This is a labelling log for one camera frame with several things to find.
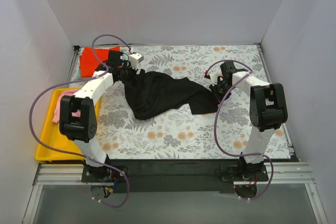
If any black t-shirt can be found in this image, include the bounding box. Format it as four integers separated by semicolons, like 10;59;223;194
123;70;219;120

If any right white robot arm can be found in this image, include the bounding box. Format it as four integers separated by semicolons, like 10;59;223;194
204;60;288;182

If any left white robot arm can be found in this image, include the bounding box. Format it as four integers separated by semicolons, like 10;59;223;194
59;50;144;182

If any red folded t-shirt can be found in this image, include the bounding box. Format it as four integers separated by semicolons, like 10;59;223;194
79;47;121;78

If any floral table cloth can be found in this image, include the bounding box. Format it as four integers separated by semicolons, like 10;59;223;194
75;45;292;159

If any pink t-shirt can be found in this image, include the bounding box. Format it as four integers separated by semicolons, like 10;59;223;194
52;90;77;123

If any yellow plastic tray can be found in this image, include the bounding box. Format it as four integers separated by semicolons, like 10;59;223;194
35;88;106;162

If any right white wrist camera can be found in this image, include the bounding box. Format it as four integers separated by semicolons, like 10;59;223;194
205;72;223;84

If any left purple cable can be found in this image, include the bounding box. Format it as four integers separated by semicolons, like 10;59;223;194
28;34;135;208

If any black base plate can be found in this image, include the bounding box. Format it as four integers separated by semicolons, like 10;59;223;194
81;159;269;193

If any aluminium frame rail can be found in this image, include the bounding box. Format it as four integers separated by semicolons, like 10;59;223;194
33;162;314;185

